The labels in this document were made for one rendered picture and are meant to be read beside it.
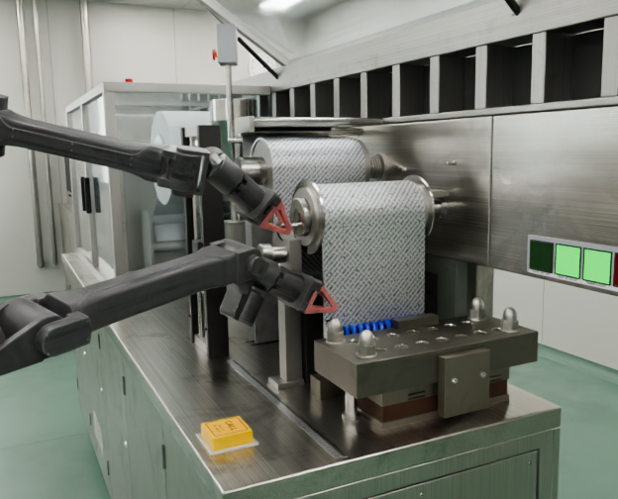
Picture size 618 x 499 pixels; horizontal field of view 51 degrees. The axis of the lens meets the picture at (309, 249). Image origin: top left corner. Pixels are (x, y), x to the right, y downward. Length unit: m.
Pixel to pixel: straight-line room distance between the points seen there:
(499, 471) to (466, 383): 0.17
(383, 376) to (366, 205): 0.35
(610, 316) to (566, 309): 0.33
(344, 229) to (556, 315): 3.37
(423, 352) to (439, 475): 0.21
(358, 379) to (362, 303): 0.24
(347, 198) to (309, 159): 0.24
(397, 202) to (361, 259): 0.14
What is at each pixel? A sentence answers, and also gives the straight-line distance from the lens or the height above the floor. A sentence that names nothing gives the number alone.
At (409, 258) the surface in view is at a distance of 1.34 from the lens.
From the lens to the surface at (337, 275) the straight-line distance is 1.25.
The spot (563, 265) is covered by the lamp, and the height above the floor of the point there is 1.18.
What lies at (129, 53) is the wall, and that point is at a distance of 6.84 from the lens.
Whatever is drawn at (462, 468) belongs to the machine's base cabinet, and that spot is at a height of 0.83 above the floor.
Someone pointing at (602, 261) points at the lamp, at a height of 1.19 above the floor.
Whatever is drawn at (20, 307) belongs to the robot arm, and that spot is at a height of 1.19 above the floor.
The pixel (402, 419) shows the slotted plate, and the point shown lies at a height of 0.91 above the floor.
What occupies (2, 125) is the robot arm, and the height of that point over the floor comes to 1.43.
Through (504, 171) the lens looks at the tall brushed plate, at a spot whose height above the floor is 1.33.
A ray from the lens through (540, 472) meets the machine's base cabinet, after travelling 1.34.
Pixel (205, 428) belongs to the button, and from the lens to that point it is 1.14.
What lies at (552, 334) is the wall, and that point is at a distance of 4.57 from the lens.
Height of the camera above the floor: 1.38
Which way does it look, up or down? 9 degrees down
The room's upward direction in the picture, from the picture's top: 1 degrees counter-clockwise
